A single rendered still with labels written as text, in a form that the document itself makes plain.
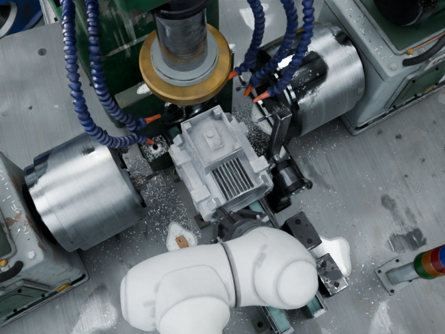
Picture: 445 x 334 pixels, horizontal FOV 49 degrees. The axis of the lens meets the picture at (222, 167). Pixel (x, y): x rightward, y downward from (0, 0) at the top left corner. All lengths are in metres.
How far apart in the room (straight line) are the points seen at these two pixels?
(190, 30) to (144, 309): 0.44
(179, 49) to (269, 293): 0.43
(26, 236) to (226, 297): 0.52
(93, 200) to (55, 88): 0.62
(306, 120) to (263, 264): 0.56
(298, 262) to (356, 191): 0.78
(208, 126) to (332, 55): 0.33
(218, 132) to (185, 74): 0.25
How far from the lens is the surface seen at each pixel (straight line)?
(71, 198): 1.09
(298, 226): 1.35
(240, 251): 0.74
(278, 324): 1.25
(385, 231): 1.46
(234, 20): 1.67
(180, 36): 0.83
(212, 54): 0.95
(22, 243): 1.10
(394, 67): 1.22
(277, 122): 1.03
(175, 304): 0.69
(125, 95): 1.16
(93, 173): 1.09
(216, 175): 1.12
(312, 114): 1.20
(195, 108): 1.31
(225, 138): 1.13
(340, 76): 1.20
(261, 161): 1.16
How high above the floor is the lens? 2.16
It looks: 71 degrees down
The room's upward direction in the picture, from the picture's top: straight up
